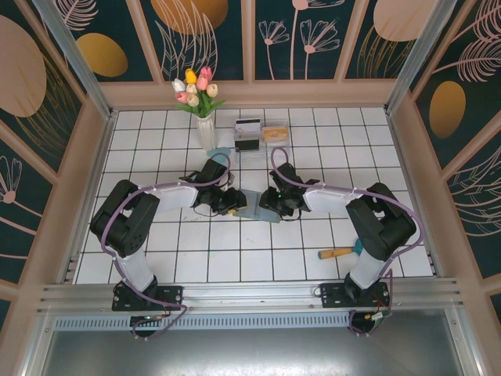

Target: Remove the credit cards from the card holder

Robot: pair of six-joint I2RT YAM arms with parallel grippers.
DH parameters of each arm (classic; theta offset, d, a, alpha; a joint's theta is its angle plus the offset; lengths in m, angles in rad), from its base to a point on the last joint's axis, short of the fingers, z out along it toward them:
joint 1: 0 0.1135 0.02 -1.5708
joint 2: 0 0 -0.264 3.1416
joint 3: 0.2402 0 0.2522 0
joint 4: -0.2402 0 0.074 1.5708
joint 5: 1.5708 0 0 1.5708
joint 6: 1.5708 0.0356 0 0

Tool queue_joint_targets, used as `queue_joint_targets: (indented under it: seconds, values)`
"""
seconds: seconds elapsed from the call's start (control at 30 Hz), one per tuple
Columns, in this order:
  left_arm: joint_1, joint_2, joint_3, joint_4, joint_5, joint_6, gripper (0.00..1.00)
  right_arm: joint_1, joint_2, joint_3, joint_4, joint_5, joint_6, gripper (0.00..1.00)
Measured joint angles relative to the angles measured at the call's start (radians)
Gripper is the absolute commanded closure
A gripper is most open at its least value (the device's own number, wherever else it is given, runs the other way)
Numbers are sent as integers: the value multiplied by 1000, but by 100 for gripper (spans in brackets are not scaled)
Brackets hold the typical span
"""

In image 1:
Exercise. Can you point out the green card holder wallet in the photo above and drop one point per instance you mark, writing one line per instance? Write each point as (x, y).
(250, 203)

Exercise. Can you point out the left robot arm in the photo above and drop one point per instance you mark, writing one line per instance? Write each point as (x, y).
(125, 219)

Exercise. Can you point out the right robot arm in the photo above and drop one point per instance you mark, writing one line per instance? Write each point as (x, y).
(375, 227)

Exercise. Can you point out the clear acrylic card organizer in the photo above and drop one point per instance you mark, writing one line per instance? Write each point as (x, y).
(280, 158)

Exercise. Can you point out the black card stack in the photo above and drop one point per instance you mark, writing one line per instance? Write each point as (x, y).
(246, 144)

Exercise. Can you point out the tan card stack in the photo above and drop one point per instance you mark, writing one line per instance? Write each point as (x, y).
(276, 135)

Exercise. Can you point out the white card stack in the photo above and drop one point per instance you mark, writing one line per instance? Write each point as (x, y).
(247, 126)

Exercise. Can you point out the light blue plastic trowel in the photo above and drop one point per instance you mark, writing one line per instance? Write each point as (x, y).
(219, 150)

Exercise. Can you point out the white ribbed vase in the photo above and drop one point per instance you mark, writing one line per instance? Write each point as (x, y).
(205, 135)

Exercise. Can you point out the artificial tulip bouquet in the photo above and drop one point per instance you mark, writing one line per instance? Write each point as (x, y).
(195, 92)

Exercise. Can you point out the grey metal sheet panel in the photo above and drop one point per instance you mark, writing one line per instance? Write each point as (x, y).
(250, 352)

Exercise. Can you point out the aluminium frame rail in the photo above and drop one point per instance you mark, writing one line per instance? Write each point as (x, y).
(250, 288)

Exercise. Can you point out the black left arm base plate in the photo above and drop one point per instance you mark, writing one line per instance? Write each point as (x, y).
(168, 295)

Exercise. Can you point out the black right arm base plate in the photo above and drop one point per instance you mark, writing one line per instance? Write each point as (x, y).
(332, 293)

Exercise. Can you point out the aluminium side rail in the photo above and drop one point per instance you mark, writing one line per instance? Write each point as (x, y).
(407, 172)
(98, 164)

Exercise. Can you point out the aluminium corner post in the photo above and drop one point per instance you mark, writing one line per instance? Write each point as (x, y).
(419, 55)
(74, 58)

